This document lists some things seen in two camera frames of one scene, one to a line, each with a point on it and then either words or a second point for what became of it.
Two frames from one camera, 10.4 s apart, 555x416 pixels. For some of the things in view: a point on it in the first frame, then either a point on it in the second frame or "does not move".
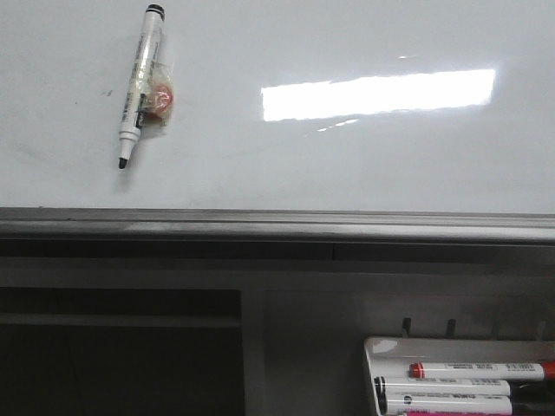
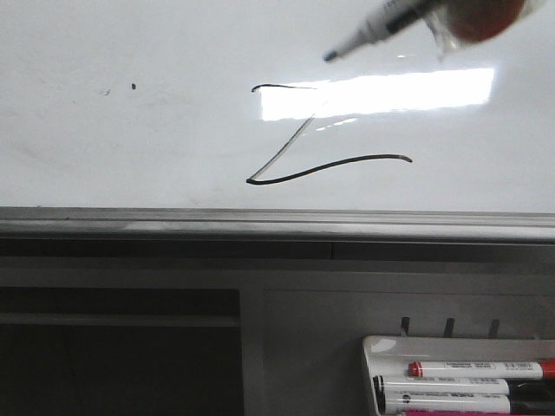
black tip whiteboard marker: (142, 81) to (395, 16)
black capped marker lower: (391, 403) does not move
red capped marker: (484, 371) does not move
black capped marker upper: (442, 386) does not move
